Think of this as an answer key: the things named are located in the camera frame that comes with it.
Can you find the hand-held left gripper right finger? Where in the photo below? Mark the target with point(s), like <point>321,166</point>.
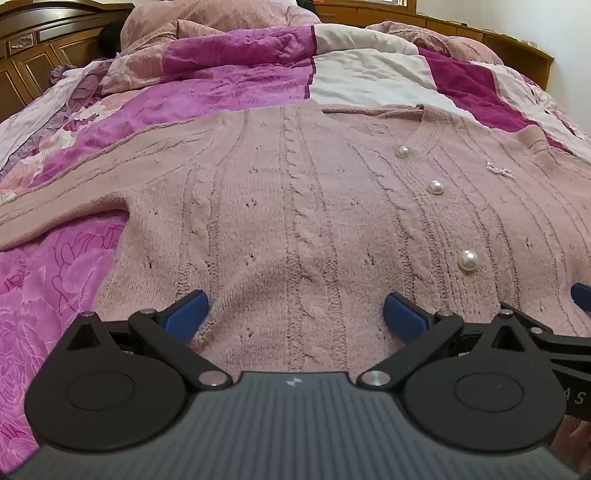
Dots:
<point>406,318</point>

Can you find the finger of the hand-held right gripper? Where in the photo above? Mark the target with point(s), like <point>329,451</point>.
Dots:
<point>582,297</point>
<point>561,330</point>

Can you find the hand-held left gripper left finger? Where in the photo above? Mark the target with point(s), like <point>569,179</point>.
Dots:
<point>188,316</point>

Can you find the pink knit cardigan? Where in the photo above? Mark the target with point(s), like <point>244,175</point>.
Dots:
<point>300,207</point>

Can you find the purple floral quilt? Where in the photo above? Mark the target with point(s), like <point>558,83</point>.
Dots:
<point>231,78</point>

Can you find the lavender pillow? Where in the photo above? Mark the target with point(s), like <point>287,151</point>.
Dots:
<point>46,115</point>

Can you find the wooden headboard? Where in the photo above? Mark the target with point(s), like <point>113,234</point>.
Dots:
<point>517,53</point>

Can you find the wooden cabinet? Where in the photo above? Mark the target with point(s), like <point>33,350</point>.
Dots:
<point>32,50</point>

